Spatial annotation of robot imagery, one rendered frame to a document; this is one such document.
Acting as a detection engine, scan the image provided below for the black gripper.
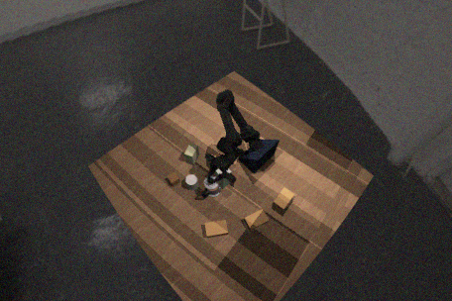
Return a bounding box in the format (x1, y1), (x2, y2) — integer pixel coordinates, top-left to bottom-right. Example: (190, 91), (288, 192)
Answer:
(205, 154), (237, 183)

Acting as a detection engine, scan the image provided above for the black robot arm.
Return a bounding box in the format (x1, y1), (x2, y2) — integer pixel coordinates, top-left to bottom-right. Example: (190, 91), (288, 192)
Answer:
(212, 89), (264, 169)

